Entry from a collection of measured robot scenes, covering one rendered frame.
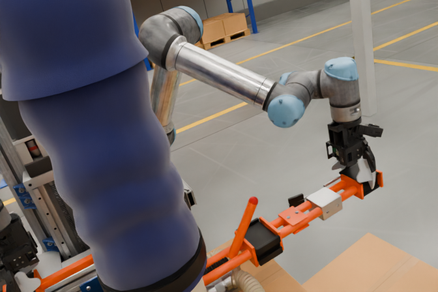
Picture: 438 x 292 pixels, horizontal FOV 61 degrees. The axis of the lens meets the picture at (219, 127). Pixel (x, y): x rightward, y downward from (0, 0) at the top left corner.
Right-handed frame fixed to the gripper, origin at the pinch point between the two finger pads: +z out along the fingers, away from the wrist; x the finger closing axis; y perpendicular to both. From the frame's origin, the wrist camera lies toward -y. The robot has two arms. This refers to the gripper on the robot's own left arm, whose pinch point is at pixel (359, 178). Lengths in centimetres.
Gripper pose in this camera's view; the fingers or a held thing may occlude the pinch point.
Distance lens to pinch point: 113.2
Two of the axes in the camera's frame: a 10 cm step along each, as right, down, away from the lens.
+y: -8.5, 3.9, -3.6
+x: 4.7, 2.5, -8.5
